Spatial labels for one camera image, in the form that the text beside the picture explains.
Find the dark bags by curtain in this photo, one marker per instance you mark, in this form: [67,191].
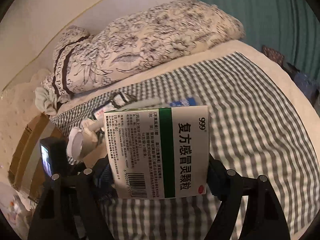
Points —
[309,87]

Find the cream tufted headboard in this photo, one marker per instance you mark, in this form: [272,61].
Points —
[17,110]

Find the white green medicine box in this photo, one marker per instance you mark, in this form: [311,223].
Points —
[158,153]

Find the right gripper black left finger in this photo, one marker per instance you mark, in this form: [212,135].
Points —
[69,207]

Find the pale green towel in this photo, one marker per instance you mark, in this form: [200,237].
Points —
[47,101]

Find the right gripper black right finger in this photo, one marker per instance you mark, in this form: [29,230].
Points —
[264,216]

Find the tape roll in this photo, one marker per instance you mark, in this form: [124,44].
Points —
[81,142]

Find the teal curtain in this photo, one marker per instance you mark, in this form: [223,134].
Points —
[288,26]

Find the floral folded duvet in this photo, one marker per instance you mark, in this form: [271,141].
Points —
[136,43]

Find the dark wet wipes pack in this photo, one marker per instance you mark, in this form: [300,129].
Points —
[115,101]

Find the brown cardboard box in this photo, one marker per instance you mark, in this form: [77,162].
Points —
[26,173]

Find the clear plastic water bottle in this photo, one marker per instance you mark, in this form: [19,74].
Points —
[184,102]

